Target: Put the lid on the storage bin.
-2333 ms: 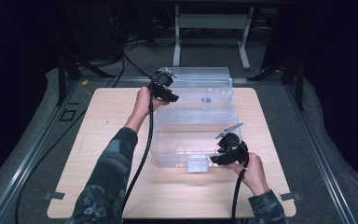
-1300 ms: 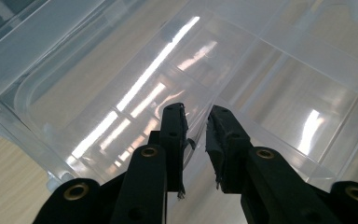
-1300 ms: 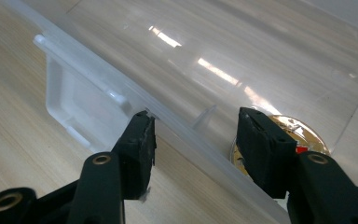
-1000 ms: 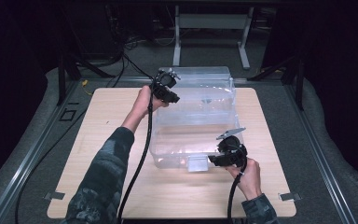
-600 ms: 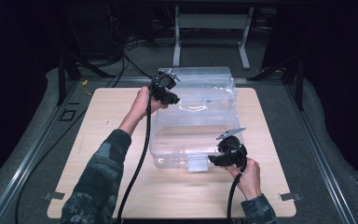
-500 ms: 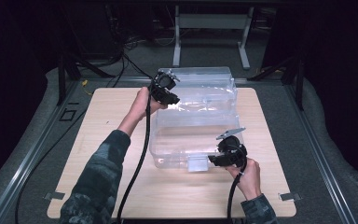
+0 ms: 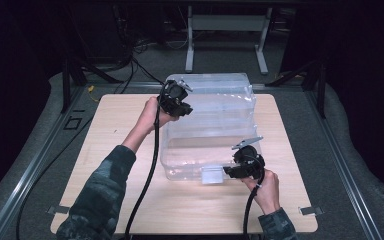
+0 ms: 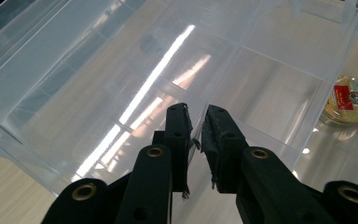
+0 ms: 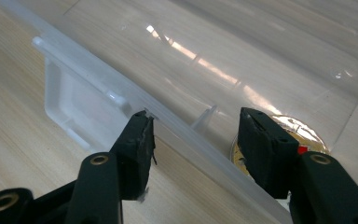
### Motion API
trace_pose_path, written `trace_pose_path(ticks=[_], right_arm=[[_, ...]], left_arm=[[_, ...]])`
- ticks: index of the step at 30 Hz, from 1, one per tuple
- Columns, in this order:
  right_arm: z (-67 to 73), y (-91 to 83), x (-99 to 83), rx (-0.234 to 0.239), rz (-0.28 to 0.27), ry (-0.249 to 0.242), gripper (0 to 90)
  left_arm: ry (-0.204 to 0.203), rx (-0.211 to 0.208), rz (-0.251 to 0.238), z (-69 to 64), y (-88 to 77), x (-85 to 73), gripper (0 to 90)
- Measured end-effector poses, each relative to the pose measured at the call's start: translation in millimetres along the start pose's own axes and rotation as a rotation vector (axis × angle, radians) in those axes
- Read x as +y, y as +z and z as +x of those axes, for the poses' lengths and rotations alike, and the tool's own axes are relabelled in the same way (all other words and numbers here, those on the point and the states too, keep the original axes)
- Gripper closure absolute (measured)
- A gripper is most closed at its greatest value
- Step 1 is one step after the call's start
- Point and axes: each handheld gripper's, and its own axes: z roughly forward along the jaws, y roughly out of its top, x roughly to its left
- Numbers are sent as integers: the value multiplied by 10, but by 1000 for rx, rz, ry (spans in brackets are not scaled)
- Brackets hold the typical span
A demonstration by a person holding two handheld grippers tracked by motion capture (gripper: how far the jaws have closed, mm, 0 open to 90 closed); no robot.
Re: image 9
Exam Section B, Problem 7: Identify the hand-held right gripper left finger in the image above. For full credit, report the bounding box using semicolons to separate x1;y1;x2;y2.
109;109;157;202

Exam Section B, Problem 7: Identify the clear plastic storage bin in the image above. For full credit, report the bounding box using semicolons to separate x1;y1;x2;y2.
0;0;358;224

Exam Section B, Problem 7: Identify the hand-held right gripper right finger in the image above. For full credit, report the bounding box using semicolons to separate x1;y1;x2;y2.
236;106;300;200

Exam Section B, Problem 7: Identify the round gold tin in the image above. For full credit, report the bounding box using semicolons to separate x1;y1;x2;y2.
230;114;331;177

